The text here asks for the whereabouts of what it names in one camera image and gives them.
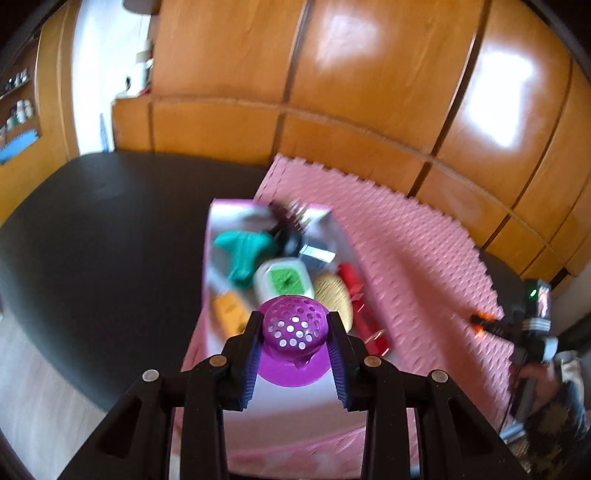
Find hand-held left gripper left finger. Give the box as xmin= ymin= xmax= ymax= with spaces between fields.
xmin=58 ymin=310 xmax=265 ymax=480

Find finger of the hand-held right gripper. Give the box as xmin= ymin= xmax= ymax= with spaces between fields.
xmin=482 ymin=316 xmax=520 ymax=340

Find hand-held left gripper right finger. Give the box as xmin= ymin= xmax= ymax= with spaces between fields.
xmin=325 ymin=311 xmax=529 ymax=480

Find purple perforated plastic toy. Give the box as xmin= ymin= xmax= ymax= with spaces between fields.
xmin=256 ymin=296 xmax=334 ymax=387

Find yellow orange plastic toy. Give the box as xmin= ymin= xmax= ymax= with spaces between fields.
xmin=213 ymin=293 xmax=252 ymax=335

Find red plastic toy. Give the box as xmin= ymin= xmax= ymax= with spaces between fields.
xmin=337 ymin=263 xmax=391 ymax=356

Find pink cardboard box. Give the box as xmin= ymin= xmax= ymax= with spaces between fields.
xmin=168 ymin=198 xmax=411 ymax=480

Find beige egg-shaped embossed mold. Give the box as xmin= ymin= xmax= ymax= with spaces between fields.
xmin=314 ymin=272 xmax=354 ymax=330

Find white device with green face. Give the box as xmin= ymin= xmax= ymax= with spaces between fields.
xmin=253 ymin=258 xmax=315 ymax=303

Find teal plastic dough extruder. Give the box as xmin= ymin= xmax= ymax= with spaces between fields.
xmin=213 ymin=230 xmax=278 ymax=289

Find black and clear plastic cup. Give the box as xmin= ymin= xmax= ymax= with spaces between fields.
xmin=281 ymin=231 xmax=337 ymax=271

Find brown brush with wooden pegs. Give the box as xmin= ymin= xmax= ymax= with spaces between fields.
xmin=268 ymin=200 xmax=315 ymax=232

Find person's right forearm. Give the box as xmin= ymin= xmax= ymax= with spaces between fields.
xmin=526 ymin=383 xmax=589 ymax=480

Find person's right hand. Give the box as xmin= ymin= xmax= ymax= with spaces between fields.
xmin=519 ymin=364 xmax=559 ymax=407

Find beige patterned fabric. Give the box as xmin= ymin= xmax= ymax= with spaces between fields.
xmin=556 ymin=351 xmax=583 ymax=385

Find pink foam puzzle mat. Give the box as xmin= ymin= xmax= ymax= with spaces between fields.
xmin=175 ymin=154 xmax=522 ymax=480

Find wooden panelled wardrobe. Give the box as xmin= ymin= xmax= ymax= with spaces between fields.
xmin=113 ymin=0 xmax=591 ymax=296

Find wooden corner shelf cabinet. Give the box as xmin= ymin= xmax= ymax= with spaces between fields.
xmin=0 ymin=9 xmax=83 ymax=222

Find shelf with bottles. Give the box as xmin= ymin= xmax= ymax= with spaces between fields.
xmin=0 ymin=69 xmax=36 ymax=139

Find round wooden wall shelf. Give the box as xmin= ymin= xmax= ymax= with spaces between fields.
xmin=124 ymin=0 xmax=161 ymax=16

